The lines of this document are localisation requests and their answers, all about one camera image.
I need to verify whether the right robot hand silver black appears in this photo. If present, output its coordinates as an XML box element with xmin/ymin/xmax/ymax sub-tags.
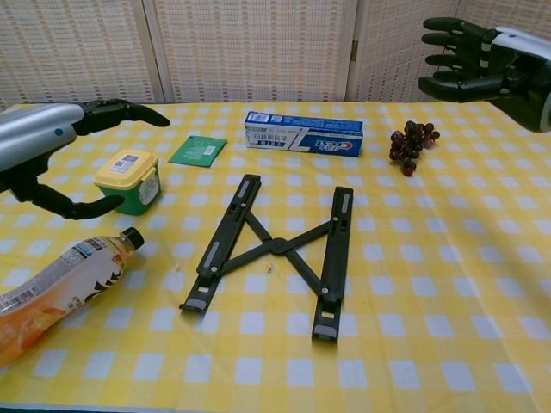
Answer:
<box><xmin>418</xmin><ymin>16</ymin><xmax>551</xmax><ymax>134</ymax></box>

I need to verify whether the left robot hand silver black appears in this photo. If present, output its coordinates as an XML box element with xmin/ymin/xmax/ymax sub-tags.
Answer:
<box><xmin>0</xmin><ymin>98</ymin><xmax>171</xmax><ymax>221</ymax></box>

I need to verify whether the black folding laptop stand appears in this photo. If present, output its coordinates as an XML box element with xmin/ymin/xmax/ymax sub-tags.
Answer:
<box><xmin>179</xmin><ymin>173</ymin><xmax>355</xmax><ymax>344</ymax></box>

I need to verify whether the yellow checkered tablecloth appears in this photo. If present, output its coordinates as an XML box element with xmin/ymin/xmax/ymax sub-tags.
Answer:
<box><xmin>0</xmin><ymin>101</ymin><xmax>551</xmax><ymax>410</ymax></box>

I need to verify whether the green container yellow lid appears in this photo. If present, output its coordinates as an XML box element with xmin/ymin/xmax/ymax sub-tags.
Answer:
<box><xmin>93</xmin><ymin>148</ymin><xmax>163</xmax><ymax>216</ymax></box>

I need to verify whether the red grape bunch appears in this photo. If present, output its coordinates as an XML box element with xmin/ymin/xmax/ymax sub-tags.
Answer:
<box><xmin>388</xmin><ymin>120</ymin><xmax>441</xmax><ymax>177</ymax></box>

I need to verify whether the orange drink plastic bottle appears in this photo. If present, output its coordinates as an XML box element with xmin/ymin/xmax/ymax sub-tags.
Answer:
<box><xmin>0</xmin><ymin>226</ymin><xmax>145</xmax><ymax>367</ymax></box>

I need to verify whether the green sachet packet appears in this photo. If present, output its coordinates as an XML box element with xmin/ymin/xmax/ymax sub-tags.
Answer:
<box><xmin>167</xmin><ymin>134</ymin><xmax>228</xmax><ymax>168</ymax></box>

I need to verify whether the blue toothpaste box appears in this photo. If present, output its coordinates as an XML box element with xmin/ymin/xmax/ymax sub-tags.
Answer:
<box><xmin>244</xmin><ymin>110</ymin><xmax>364</xmax><ymax>159</ymax></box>

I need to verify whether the beige woven folding screen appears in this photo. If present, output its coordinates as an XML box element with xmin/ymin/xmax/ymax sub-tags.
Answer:
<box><xmin>0</xmin><ymin>0</ymin><xmax>551</xmax><ymax>112</ymax></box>

